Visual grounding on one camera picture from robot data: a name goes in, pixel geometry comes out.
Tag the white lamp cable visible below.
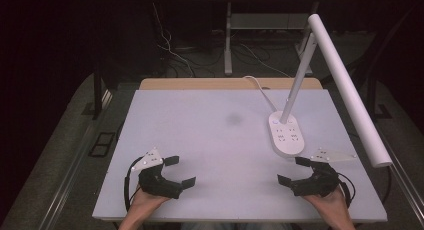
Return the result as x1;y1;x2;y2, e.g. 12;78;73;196
242;75;280;113

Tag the person's left hand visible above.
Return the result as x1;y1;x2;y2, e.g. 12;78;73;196
127;184;172;219

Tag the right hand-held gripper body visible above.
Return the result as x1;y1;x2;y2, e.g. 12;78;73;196
289;147;358;198

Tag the white desk lamp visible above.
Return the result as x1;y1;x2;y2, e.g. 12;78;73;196
267;13;394;169

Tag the person's right hand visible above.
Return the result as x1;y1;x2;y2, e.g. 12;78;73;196
301;185;352;222

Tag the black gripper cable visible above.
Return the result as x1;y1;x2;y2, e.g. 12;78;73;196
337;171;357;210
123;155;145;213

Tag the wooden table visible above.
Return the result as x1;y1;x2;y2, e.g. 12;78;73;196
138;77;324;91

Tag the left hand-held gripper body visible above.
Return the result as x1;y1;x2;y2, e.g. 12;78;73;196
131;147;185;200

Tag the white floor cable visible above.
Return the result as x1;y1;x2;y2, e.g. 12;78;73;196
150;1;196;78

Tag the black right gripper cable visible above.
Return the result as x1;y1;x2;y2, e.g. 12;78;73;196
337;171;357;210

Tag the white metal desk frame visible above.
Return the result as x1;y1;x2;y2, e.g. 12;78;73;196
223;1;321;77

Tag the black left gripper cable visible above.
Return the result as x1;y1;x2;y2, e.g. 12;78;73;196
123;155;145;213

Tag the black metal stand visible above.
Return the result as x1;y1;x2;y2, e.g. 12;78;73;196
364;9;414;122
81;64;105;121

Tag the aluminium floor rail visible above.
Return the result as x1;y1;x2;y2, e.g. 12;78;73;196
38;121;99;230
374;129;424;226

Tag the black floor frame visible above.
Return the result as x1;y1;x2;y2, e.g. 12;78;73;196
88;131;117;158

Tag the white table board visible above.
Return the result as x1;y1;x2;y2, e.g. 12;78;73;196
92;88;389;224

